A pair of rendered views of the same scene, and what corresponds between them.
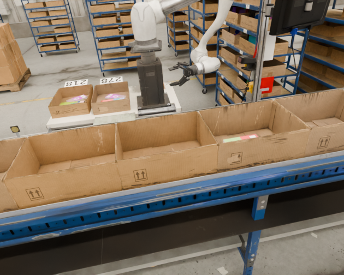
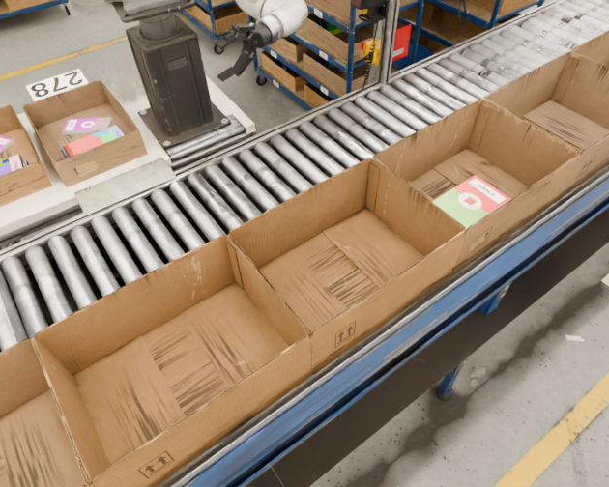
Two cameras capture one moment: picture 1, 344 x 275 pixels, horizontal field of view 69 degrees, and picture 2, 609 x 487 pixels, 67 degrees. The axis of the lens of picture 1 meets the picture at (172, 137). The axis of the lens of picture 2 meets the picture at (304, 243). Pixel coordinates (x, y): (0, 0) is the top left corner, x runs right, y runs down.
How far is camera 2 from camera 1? 0.57 m
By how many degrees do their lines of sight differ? 26
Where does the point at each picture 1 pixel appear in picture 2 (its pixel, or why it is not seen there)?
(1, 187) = not seen: outside the picture
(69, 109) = not seen: outside the picture
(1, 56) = not seen: outside the picture
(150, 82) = (179, 81)
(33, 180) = (156, 446)
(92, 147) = (181, 294)
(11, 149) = not seen: outside the picture
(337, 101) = (559, 72)
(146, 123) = (283, 212)
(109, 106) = (99, 157)
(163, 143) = (310, 234)
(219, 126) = (400, 171)
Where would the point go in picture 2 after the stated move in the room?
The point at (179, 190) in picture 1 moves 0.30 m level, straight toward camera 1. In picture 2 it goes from (417, 333) to (523, 476)
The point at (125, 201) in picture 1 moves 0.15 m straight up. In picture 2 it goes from (338, 394) to (341, 358)
